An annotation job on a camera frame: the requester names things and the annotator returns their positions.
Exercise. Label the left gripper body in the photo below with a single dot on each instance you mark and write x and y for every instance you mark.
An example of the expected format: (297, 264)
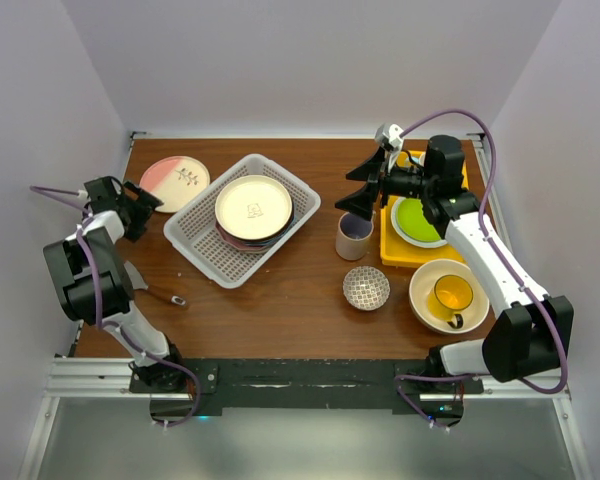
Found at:
(136, 212)

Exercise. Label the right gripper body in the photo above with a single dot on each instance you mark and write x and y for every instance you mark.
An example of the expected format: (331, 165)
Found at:
(404, 182)

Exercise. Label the pink cream branch plate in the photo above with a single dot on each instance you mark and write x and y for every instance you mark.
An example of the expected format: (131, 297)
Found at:
(175, 181)

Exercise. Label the red rimmed cream plate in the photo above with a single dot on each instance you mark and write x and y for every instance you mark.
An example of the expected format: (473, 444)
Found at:
(275, 237)

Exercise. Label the pink dotted scalloped plate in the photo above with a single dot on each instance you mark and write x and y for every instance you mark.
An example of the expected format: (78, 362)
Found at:
(234, 242)

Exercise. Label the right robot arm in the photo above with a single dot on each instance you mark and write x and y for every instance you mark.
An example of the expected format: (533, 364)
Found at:
(532, 330)

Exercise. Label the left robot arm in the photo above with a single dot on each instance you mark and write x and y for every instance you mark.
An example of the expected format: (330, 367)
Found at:
(93, 285)

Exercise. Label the light blue mug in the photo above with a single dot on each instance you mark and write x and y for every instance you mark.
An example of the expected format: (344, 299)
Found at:
(413, 162)

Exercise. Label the pink purple mug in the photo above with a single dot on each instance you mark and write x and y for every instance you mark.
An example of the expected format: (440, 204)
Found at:
(353, 237)

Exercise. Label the lime green plate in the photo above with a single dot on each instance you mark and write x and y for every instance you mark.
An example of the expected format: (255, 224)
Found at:
(408, 221)

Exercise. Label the white plastic basket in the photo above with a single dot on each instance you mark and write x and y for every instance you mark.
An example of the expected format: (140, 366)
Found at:
(191, 230)

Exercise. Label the yellow plastic tray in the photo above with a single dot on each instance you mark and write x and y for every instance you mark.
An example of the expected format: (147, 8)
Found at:
(397, 252)

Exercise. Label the purple patterned small bowl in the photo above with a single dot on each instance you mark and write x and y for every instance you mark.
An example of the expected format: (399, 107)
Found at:
(366, 288)

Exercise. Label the cream ceramic bowl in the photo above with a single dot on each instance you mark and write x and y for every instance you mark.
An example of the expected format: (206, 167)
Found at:
(422, 282)

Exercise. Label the yellow glass cup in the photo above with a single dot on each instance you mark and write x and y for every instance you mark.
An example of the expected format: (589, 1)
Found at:
(450, 296)

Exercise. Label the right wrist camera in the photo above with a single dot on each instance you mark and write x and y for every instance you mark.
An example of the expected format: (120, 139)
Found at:
(389, 138)

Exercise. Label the spatula with wooden handle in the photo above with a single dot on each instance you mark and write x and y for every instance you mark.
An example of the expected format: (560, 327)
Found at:
(139, 283)

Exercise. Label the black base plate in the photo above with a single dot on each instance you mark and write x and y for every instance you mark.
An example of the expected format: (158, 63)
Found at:
(324, 384)

